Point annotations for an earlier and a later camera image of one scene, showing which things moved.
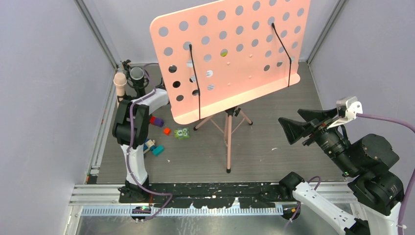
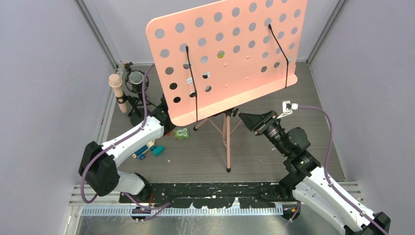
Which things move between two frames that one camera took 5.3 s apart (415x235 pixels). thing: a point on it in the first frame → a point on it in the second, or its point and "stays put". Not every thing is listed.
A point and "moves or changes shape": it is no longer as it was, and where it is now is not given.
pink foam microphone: [120, 80] moves or changes shape
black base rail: [216, 196] stays put
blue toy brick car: [149, 144] stays put
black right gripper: [292, 129] → [252, 120]
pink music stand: [217, 57] stays put
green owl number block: [182, 133] stays put
